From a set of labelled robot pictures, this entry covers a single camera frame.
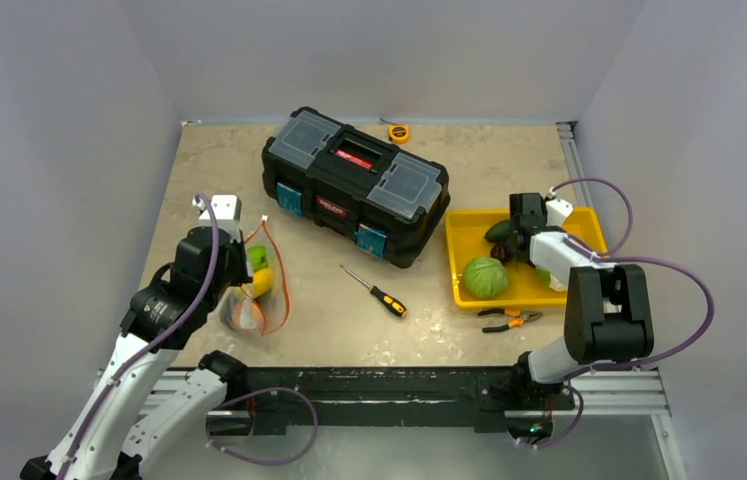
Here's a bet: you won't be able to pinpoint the dark green avocado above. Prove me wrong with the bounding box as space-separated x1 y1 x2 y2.
484 219 510 244

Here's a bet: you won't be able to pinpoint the dark red plum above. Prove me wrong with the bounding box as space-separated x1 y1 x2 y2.
489 242 514 265

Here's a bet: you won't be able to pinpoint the yellow corn cob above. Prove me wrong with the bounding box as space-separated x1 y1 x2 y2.
234 267 274 299

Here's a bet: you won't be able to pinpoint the red pink peach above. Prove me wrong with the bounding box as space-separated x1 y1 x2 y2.
228 303 266 335

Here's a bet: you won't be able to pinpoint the clear orange zip top bag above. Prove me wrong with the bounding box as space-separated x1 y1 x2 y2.
219 215 291 337

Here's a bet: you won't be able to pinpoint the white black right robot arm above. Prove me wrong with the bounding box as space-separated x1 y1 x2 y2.
507 193 655 407

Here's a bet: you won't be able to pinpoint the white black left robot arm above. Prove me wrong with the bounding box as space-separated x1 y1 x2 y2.
19 221 251 479

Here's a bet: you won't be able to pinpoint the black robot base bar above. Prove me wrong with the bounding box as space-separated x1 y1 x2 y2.
197 351 574 439

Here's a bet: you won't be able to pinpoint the yellow plastic tray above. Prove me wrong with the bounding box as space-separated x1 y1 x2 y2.
445 194 616 310

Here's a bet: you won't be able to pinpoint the white cauliflower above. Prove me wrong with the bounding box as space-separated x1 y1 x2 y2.
536 268 567 292

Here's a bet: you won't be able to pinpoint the green round cabbage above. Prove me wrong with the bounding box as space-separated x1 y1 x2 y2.
461 257 509 300

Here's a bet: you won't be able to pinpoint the orange black pliers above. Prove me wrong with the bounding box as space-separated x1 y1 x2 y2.
477 308 543 334

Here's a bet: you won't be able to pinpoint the black plastic toolbox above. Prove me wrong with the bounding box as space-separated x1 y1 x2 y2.
261 106 451 269

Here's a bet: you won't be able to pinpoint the yellow tape measure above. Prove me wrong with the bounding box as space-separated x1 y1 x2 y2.
379 118 411 145

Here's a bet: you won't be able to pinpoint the black yellow screwdriver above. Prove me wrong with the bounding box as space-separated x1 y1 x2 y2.
340 265 408 318

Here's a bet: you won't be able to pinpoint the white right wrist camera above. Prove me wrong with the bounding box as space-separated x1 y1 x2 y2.
544 193 574 227

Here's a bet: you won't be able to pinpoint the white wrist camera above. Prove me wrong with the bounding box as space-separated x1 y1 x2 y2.
544 193 574 227
192 194 243 241

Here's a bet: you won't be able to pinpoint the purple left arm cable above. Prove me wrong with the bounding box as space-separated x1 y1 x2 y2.
52 192 223 480

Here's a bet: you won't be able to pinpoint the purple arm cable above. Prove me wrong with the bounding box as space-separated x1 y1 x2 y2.
52 192 223 480
548 177 716 382

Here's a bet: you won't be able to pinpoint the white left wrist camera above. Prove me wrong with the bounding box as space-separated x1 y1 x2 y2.
192 194 243 241

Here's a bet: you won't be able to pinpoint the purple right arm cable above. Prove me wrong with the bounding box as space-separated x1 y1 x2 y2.
548 177 716 382

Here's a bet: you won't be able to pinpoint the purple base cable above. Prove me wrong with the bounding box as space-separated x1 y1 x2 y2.
204 387 319 467

